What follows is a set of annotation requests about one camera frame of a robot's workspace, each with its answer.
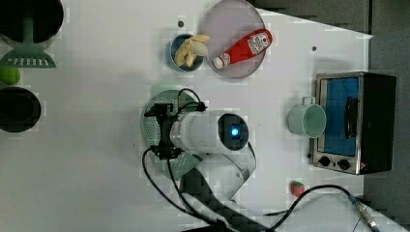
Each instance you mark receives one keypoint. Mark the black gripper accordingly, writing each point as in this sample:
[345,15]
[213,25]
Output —
[165,149]

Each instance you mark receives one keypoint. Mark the green perforated strainer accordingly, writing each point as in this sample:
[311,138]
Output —
[150,130]

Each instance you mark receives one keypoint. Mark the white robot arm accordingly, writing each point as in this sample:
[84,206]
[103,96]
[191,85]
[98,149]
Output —
[208,157]

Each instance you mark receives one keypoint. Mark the peeled banana toy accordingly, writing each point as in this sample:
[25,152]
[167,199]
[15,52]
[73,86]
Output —
[191,48]

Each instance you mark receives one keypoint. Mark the small blue bowl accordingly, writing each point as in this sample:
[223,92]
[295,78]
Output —
[170,52]

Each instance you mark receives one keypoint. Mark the red strawberry toy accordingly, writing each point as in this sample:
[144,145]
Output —
[297,188]

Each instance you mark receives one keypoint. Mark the pink round plate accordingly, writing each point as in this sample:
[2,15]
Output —
[225,24]

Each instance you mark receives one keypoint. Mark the red ketchup bottle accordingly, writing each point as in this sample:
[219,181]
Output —
[246,48]

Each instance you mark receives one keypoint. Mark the light green mug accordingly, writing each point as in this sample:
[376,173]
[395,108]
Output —
[307,118]

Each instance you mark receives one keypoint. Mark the black round burner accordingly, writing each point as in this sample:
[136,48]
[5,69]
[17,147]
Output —
[20,109]

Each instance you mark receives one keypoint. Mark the green slotted spatula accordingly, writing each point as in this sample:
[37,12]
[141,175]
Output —
[27,55]

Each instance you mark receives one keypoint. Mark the green lime toy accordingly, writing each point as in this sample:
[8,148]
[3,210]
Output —
[9,76]

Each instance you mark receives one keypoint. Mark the black pot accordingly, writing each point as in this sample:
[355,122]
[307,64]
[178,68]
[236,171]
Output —
[47,18]

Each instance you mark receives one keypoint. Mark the black toaster oven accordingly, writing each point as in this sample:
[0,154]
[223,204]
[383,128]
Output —
[359,134]

